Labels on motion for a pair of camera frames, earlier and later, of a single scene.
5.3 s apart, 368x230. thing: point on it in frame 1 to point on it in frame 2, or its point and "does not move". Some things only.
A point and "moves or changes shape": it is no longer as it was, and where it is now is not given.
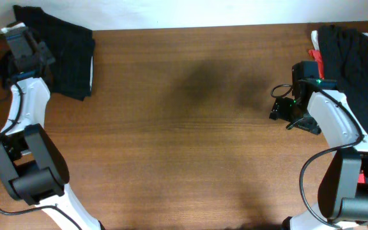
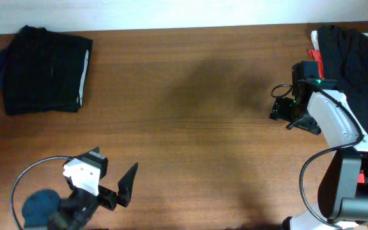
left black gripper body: (47, 55) to (106, 197)
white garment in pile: (315, 38) does not move
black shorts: (72, 46) moves or changes shape
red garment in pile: (361, 176) does not move
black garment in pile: (354, 60) does not move
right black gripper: (281, 109) does not move
